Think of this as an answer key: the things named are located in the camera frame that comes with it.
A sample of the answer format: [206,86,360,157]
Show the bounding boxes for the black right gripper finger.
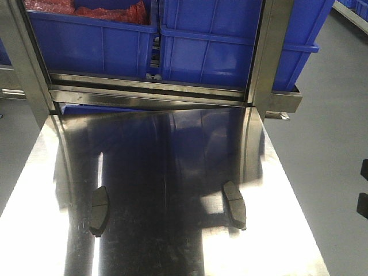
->
[361,159,368,181]
[356,193,368,219]

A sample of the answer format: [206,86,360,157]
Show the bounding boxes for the grey brake pad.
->
[89,186,110,237]
[222,181,247,230]

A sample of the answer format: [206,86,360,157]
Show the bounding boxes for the blue plastic bin right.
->
[159,1,333,91]

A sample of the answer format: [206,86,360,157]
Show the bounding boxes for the blue plastic bin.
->
[159,1,333,91]
[27,1,158,78]

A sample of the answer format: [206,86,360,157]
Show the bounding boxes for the red mesh bag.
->
[24,1,149,25]

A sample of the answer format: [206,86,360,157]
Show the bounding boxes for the blue plastic bin left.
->
[27,1,158,78]

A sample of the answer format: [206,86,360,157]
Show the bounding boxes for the stainless steel rack frame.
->
[1,1,294,127]

